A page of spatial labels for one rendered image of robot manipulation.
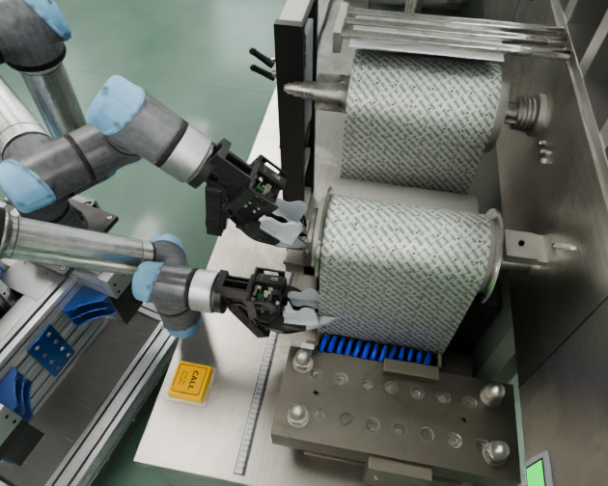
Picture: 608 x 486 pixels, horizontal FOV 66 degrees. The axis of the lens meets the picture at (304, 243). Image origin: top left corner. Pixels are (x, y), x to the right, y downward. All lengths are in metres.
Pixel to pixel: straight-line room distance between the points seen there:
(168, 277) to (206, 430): 0.31
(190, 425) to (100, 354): 0.98
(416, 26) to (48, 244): 0.71
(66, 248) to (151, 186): 1.79
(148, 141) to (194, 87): 2.71
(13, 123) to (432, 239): 0.62
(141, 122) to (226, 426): 0.60
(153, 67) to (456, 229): 3.10
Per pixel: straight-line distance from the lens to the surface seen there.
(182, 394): 1.00
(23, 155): 0.75
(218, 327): 1.07
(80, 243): 0.94
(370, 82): 0.80
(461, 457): 0.86
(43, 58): 1.08
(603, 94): 0.78
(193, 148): 0.66
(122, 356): 1.90
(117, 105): 0.65
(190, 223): 2.46
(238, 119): 3.03
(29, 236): 0.92
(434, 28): 0.84
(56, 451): 1.86
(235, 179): 0.67
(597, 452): 0.60
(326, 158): 1.39
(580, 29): 0.92
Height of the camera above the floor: 1.83
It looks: 52 degrees down
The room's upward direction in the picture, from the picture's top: straight up
